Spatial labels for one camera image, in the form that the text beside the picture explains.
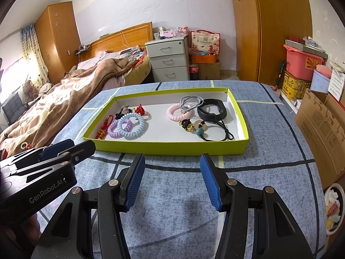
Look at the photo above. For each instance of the small cardboard box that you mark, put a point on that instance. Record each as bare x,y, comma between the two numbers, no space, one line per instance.
210,71

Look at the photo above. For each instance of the red patterned gift bag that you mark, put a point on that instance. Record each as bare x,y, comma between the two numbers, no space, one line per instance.
206,43

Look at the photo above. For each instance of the pink plastic bin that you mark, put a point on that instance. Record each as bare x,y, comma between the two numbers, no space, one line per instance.
296,64

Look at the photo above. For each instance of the shallow green cardboard box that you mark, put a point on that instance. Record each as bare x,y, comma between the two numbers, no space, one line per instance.
167,147

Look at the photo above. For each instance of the small red ornament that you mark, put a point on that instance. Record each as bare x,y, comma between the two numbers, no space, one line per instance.
31,146

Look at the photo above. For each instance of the bed with pink sheet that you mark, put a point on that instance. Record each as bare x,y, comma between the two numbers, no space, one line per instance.
134,75

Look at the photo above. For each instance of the brown printed blanket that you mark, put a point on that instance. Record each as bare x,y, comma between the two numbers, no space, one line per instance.
67,97

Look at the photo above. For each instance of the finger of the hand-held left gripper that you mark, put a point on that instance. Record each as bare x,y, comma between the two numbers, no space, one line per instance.
80,151
56,147

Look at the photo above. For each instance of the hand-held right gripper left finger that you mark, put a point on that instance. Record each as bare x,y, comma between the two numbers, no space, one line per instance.
133,183

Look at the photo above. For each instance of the striped gift box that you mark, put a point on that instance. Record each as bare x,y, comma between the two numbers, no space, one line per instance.
302,47

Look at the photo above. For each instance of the dotted curtain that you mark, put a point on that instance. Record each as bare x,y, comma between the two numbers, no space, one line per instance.
33,54

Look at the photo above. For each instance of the black bowl with scraps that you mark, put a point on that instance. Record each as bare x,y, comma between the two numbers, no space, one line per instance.
334,210

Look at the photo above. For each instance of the yellow patterned tin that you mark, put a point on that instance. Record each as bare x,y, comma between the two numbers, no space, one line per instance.
295,86

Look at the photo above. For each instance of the wooden headboard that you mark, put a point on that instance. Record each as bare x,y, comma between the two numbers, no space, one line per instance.
126,37

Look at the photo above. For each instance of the white labelled cardboard box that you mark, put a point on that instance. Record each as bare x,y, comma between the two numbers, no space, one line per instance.
337,83

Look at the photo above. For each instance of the grey chair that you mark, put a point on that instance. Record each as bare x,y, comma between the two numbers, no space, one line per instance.
14,108

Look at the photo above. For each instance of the black wristband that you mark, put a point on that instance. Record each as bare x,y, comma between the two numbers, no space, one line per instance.
222,109

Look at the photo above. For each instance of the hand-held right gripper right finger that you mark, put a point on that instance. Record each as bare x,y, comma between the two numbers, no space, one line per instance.
210,186

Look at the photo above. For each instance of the cola bottle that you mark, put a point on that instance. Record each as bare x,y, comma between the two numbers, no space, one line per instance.
194,71

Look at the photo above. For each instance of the pink floral box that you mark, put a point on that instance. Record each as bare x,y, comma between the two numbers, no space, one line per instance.
172,33

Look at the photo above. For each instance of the person's left hand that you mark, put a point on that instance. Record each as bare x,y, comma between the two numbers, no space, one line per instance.
27,228

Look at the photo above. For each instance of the light blue box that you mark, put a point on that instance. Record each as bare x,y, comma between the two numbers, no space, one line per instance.
320,82

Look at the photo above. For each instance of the wooden wardrobe with star decals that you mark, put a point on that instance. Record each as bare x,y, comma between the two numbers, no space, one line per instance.
58,37

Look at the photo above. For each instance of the brown teddy bear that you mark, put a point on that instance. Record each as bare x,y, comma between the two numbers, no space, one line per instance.
29,89

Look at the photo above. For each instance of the grey drawer cabinet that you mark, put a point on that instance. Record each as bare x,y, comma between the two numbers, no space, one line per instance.
167,59

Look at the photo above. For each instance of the orange box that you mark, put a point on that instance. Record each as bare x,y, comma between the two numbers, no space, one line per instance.
204,59

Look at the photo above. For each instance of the tall wooden wardrobe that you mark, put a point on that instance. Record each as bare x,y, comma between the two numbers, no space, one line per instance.
269,32

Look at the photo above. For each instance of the small wall shelf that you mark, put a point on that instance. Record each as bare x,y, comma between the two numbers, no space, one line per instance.
83,49

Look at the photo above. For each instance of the large cardboard box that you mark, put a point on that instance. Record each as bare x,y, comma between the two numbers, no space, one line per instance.
320,129

